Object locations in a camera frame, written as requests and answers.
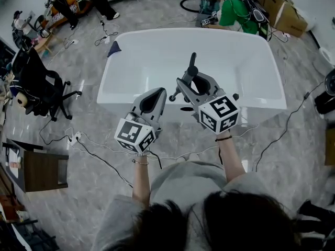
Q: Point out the small wooden coffee table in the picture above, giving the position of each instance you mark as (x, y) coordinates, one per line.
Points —
(43, 44)

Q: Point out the dark cloth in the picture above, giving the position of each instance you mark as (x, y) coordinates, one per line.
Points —
(114, 50)

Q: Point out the person's left white shoe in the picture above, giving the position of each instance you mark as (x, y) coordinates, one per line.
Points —
(180, 159)

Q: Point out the person's left forearm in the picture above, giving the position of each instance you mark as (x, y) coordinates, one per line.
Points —
(141, 182)

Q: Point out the cardboard box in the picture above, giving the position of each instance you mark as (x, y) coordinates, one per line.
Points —
(269, 1)
(293, 22)
(330, 148)

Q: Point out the black floor fan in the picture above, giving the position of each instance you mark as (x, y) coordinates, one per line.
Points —
(324, 103)

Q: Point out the white bathtub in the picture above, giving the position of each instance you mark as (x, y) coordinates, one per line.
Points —
(157, 61)

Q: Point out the black office chair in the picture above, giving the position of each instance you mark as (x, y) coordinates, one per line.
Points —
(39, 82)

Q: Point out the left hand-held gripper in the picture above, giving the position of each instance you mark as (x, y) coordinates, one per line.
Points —
(131, 132)

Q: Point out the person's right white shoe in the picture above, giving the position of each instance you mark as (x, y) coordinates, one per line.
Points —
(194, 157)

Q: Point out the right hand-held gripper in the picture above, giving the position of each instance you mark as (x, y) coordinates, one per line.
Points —
(220, 114)

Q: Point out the dark wooden side table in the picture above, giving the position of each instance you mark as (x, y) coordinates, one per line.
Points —
(39, 171)

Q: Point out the person's right forearm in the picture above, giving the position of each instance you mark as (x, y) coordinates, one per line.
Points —
(230, 158)

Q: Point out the black faucet knob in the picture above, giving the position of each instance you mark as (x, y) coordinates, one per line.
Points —
(235, 97)

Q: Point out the person's white shoe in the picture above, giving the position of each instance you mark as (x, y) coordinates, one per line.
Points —
(180, 159)
(194, 157)

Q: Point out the white knitted glove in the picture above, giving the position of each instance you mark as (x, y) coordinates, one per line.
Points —
(142, 153)

